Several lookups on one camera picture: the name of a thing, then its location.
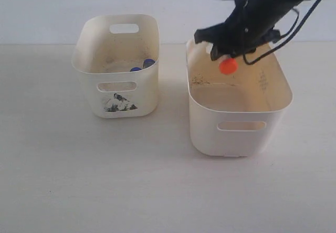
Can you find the blue-capped clear tube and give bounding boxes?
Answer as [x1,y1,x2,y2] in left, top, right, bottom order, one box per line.
[143,59,155,69]
[130,67,142,72]

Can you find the cream plastic bin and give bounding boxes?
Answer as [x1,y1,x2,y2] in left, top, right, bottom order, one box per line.
[71,14,160,119]
[186,40,292,157]

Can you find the orange-capped clear tube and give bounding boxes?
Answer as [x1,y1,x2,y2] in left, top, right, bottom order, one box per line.
[218,56,238,75]

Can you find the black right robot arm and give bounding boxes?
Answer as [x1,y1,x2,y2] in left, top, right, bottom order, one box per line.
[194,0,322,61]

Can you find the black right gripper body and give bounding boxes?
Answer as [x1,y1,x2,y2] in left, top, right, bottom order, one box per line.
[220,0,280,57]

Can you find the black cable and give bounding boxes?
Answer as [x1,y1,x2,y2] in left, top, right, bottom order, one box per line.
[243,0,325,66]

